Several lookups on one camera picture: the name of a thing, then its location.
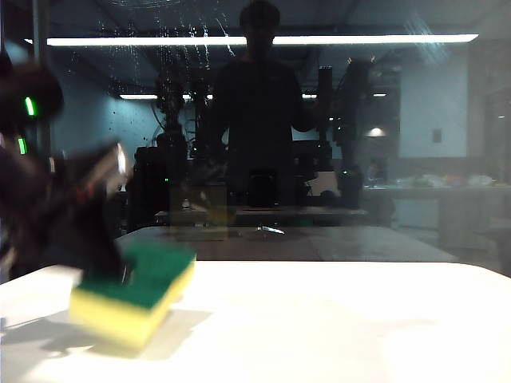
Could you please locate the large glass window pane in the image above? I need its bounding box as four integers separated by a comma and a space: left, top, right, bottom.
0, 0, 511, 280

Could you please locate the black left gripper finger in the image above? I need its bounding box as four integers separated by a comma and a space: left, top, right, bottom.
78, 222, 137, 285

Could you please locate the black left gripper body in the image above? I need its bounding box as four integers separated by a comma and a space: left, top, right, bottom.
0, 149, 119, 274

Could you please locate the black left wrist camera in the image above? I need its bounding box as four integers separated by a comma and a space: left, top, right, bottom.
71, 139, 129, 197

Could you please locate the yellow sponge green scouring pad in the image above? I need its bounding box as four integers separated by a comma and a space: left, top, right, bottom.
67, 238, 198, 354

